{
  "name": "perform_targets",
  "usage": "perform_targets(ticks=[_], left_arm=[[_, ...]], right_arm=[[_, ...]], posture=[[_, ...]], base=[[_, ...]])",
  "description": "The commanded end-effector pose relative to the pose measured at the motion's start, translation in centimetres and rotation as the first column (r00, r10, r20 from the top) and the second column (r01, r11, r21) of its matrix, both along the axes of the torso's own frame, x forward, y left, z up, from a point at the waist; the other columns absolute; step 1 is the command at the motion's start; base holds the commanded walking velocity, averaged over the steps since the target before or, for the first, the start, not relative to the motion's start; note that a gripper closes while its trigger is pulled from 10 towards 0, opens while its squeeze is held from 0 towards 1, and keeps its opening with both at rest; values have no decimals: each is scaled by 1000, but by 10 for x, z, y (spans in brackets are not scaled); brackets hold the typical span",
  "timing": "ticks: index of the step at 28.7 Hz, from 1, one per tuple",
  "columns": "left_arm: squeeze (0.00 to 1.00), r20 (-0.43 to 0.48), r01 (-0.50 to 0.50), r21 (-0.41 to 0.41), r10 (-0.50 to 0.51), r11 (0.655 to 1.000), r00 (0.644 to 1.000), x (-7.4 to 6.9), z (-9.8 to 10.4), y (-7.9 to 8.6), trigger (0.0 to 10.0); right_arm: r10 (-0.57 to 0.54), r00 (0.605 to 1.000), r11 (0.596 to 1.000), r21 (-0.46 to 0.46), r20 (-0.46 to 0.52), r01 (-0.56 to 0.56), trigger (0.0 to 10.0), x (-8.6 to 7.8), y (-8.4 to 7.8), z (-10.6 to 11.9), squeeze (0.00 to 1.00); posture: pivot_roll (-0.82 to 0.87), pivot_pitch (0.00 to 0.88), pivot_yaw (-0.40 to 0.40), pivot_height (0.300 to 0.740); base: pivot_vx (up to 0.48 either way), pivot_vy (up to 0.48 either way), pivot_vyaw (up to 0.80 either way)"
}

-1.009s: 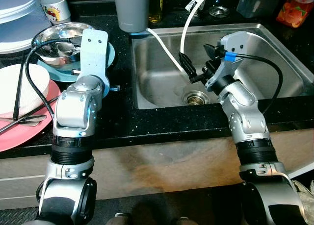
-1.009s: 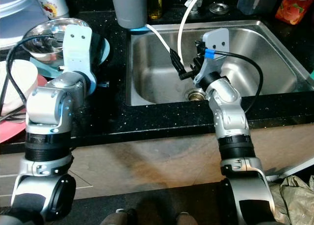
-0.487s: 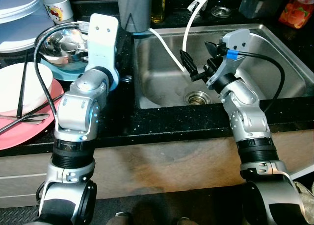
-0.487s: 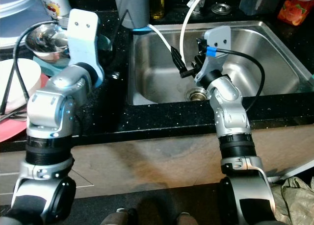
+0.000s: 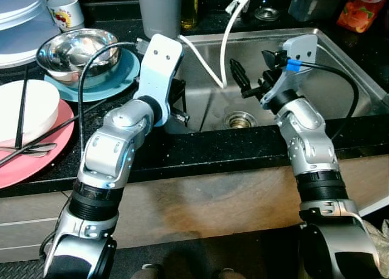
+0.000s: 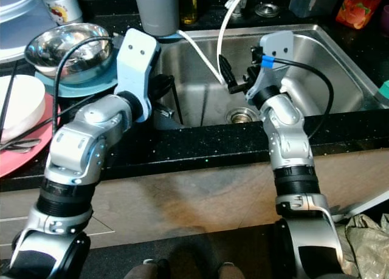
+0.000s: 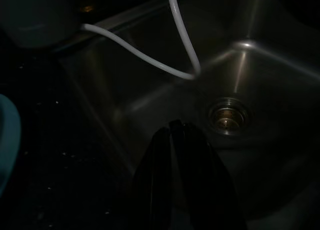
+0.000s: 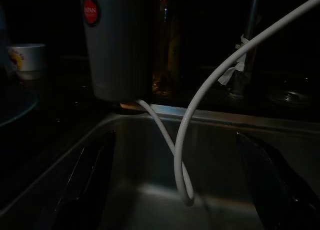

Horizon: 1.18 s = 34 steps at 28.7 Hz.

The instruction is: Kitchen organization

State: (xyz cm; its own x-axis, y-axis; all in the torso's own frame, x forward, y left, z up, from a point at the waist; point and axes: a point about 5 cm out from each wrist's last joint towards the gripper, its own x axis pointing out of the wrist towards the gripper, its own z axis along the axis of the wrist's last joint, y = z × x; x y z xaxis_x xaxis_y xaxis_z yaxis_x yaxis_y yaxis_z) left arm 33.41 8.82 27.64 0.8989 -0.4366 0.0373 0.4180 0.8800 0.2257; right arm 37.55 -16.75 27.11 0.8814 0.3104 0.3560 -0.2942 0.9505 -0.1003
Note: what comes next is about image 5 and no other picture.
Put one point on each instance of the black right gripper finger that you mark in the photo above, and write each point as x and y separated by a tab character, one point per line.
272	59
241	76

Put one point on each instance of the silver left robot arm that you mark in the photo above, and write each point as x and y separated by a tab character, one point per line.
109	151

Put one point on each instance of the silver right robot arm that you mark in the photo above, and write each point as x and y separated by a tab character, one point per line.
310	145

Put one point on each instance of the blue tape band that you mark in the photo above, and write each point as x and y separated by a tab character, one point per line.
293	64

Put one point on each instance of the metal sink drain strainer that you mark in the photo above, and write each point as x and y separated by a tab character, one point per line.
241	120

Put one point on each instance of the round metal countertop cap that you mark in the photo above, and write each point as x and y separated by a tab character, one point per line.
267	13

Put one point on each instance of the teal plate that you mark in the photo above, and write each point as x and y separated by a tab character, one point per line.
118	78

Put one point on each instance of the stainless steel sink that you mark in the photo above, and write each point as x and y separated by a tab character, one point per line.
328	90

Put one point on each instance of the clear plastic jar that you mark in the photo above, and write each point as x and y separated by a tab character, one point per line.
310	2

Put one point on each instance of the yellow oil bottle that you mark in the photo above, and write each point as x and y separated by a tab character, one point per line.
189	8

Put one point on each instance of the grey-blue cylindrical canister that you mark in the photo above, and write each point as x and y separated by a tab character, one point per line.
159	11

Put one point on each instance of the orange juice carton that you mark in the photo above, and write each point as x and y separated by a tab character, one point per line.
361	8

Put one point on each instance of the wooden cabinet front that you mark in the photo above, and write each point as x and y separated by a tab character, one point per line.
213	194

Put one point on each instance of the stainless steel mixing bowl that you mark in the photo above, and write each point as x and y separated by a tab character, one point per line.
73	57

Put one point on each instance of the black chopstick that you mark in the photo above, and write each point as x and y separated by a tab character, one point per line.
61	130
21	109

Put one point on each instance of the white bowl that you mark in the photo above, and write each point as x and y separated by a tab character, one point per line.
39	112

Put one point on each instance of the white mug with fruit print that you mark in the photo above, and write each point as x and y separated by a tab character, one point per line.
65	13

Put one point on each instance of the metal spoon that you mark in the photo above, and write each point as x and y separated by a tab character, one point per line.
33	149

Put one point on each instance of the pink plate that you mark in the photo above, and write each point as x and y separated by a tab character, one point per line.
36	166

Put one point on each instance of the pale blue round lid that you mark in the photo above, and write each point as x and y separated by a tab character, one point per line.
24	24

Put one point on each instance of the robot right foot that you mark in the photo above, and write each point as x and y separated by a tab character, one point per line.
228	273

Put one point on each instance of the crumpled beige bag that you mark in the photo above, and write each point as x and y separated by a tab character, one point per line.
380	245

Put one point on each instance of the pale grey right wrist camera mount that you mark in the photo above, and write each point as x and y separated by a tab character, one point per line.
301	48

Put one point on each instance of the pale grey wrist camera mount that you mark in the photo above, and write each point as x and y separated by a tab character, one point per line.
159	63
301	48

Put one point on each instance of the pale grey left wrist camera mount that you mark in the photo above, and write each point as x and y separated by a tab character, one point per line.
159	63

